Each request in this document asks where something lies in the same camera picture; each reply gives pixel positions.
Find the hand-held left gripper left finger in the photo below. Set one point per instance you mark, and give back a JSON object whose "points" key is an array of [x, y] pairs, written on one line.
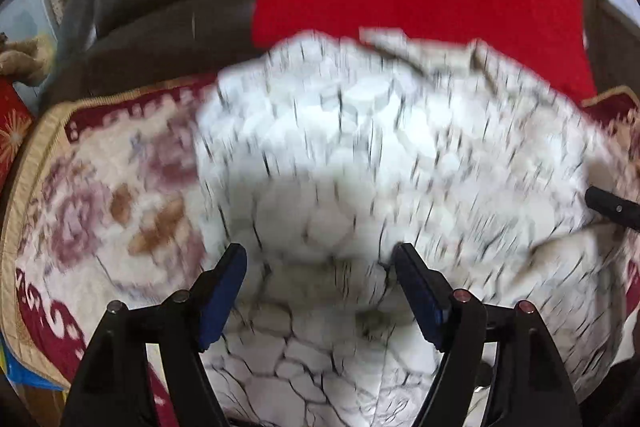
{"points": [[222, 302]]}

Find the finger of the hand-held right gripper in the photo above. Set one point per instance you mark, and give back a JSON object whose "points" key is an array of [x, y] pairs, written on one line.
{"points": [[612, 205]]}

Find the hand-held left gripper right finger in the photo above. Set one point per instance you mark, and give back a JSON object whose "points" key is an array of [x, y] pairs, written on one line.
{"points": [[425, 302]]}

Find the beige plush toy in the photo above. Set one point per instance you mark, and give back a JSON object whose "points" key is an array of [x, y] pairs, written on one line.
{"points": [[22, 59]]}

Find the floral plush blanket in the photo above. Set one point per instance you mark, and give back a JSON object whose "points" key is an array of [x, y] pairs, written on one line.
{"points": [[100, 187]]}

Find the blue and yellow cloth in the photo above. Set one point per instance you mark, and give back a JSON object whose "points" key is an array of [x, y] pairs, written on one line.
{"points": [[30, 372]]}

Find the red cushion with gold print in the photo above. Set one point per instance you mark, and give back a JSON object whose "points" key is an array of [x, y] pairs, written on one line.
{"points": [[11, 132]]}

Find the white garment with black veins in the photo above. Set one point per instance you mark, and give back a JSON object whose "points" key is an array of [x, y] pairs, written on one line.
{"points": [[325, 157]]}

